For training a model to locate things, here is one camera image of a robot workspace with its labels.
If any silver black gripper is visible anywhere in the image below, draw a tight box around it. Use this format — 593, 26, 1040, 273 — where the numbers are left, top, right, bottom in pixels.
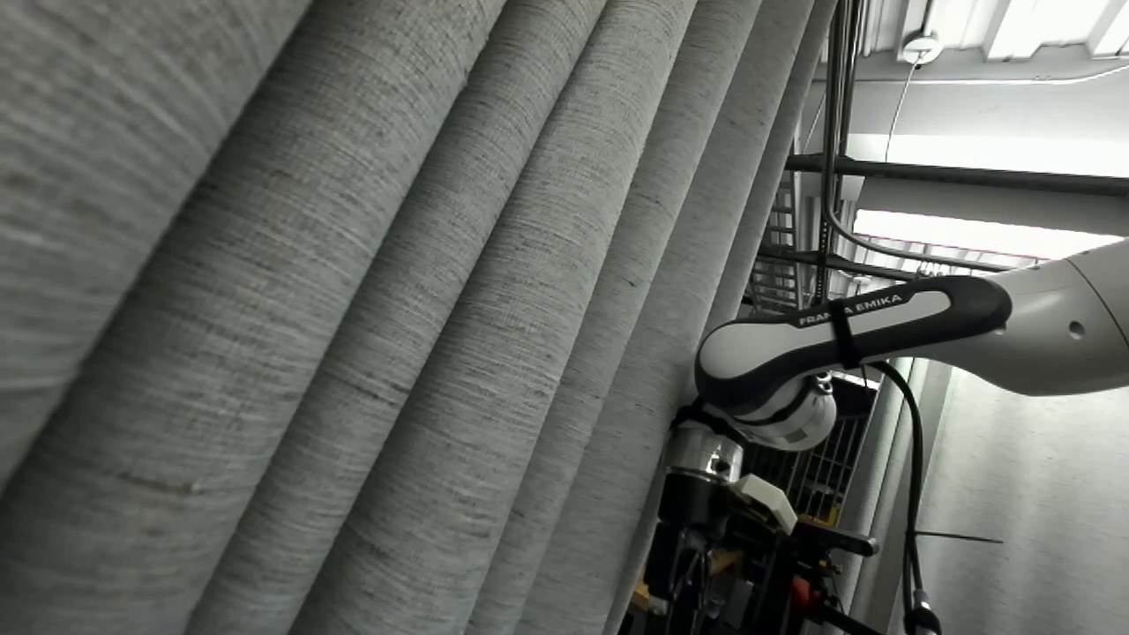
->
664, 406, 746, 559

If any grey pleated fabric curtain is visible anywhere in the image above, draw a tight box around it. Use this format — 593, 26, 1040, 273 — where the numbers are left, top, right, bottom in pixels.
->
0, 0, 836, 635

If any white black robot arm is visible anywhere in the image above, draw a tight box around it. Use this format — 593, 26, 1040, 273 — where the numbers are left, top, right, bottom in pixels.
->
694, 240, 1129, 453

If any white ceiling smoke detector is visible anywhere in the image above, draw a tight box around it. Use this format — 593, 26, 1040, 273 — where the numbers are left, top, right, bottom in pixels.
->
896, 31, 941, 69

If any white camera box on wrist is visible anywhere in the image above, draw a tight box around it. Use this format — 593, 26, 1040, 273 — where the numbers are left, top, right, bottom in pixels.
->
737, 473, 799, 537

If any wire mesh fence panel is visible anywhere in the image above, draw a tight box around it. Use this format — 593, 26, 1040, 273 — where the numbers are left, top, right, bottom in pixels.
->
787, 377, 880, 526

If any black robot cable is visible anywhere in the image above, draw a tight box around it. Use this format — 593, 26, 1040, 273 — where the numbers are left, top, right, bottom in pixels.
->
869, 358, 947, 635

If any black metal ceiling frame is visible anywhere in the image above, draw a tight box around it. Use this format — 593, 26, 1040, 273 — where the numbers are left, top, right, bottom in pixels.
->
755, 0, 1129, 306

